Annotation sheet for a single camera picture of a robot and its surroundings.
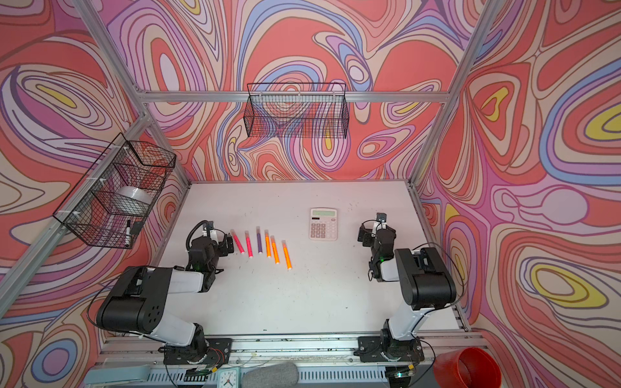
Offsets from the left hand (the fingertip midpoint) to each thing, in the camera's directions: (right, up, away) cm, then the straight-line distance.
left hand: (219, 233), depth 94 cm
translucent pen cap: (+25, -5, +5) cm, 26 cm away
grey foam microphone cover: (+27, -37, -27) cm, 53 cm away
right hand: (+62, +1, +3) cm, 62 cm away
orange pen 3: (+27, -11, -1) cm, 30 cm away
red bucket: (+82, -37, -23) cm, 93 cm away
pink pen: (+6, -4, +5) cm, 9 cm away
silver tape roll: (-18, +15, -20) cm, 30 cm away
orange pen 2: (+22, -7, +2) cm, 23 cm away
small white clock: (+13, -38, -26) cm, 48 cm away
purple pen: (+15, -5, +5) cm, 16 cm away
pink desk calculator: (+41, +3, +8) cm, 42 cm away
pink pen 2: (+11, -5, +4) cm, 13 cm away
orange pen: (+18, -5, +5) cm, 19 cm away
